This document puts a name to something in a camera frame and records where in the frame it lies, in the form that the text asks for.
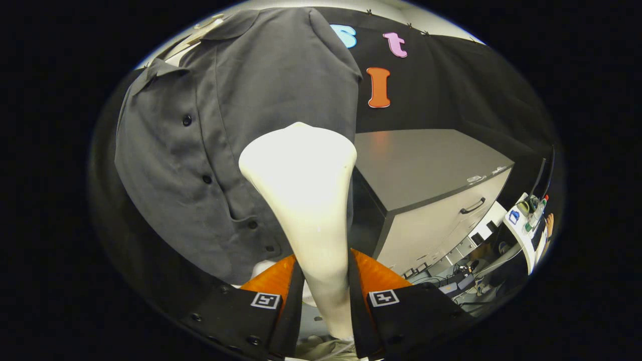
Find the row of black backdrop clips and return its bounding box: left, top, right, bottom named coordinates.
left=365, top=8, right=477, bottom=43

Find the grey cabinet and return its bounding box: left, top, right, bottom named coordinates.
left=351, top=129, right=516, bottom=281

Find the white desk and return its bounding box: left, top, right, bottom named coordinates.
left=503, top=193, right=552, bottom=275

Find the cream mannequin torso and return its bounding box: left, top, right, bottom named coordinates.
left=163, top=14, right=322, bottom=307

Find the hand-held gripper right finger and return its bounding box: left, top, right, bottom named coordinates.
left=347, top=249, right=474, bottom=359

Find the beige cloth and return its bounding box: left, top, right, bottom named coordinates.
left=295, top=335, right=358, bottom=360

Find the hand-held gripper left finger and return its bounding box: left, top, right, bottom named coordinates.
left=183, top=254, right=305, bottom=360

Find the grey button-up shirt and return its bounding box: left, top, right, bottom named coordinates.
left=114, top=7, right=363, bottom=285

